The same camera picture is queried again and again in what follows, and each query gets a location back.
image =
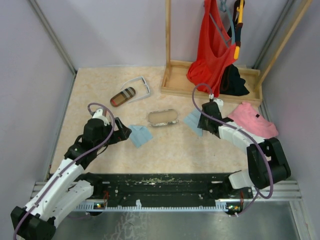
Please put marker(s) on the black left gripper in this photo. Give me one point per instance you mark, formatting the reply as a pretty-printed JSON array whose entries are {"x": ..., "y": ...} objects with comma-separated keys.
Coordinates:
[{"x": 123, "y": 133}]

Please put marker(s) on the black garment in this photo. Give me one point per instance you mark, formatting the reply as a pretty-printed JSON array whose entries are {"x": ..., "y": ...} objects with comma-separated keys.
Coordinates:
[{"x": 231, "y": 82}]

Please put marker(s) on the light blue cloth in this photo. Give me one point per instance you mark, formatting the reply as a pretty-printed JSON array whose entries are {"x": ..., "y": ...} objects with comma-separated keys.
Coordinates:
[
  {"x": 192, "y": 121},
  {"x": 140, "y": 135}
]

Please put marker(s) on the map print glasses case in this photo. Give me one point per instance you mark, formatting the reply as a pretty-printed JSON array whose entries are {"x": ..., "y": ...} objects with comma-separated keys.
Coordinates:
[{"x": 163, "y": 118}]

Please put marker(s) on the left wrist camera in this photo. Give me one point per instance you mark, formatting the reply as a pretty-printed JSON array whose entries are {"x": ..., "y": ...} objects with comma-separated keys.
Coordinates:
[{"x": 101, "y": 114}]

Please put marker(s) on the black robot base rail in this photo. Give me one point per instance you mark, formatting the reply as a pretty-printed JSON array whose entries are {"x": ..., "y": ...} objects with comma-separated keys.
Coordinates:
[{"x": 163, "y": 192}]

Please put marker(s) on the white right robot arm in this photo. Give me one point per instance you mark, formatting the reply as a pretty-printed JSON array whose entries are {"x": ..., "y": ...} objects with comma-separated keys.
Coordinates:
[{"x": 266, "y": 160}]

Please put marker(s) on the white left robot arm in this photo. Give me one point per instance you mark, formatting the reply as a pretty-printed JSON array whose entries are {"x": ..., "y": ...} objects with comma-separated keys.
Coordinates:
[{"x": 69, "y": 185}]

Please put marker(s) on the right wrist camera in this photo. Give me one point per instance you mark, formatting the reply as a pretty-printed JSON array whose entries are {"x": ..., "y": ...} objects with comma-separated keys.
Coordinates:
[{"x": 219, "y": 102}]

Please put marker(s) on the wooden clothes rack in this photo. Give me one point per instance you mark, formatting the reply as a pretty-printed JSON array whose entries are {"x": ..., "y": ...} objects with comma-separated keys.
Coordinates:
[{"x": 175, "y": 81}]

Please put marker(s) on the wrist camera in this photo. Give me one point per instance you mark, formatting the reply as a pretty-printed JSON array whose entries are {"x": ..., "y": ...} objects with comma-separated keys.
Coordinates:
[
  {"x": 101, "y": 114},
  {"x": 219, "y": 102}
]

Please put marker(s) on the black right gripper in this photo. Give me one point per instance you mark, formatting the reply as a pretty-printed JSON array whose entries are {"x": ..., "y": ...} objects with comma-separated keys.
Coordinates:
[{"x": 202, "y": 124}]

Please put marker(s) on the plaid brown glasses case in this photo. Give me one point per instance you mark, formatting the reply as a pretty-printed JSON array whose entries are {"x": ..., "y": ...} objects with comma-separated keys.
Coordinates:
[{"x": 122, "y": 97}]

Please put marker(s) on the yellow black hanger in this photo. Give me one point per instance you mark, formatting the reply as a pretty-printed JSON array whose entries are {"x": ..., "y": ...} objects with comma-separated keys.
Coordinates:
[{"x": 237, "y": 21}]

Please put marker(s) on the white sunglasses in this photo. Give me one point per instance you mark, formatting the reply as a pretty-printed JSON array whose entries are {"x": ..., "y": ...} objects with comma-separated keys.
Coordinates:
[{"x": 148, "y": 91}]

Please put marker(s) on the pink folded shirt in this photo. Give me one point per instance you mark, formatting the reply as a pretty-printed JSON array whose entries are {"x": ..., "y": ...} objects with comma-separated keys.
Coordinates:
[{"x": 245, "y": 116}]

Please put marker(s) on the red garment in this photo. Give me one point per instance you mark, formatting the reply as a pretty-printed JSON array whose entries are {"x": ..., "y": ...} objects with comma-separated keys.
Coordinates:
[{"x": 215, "y": 50}]

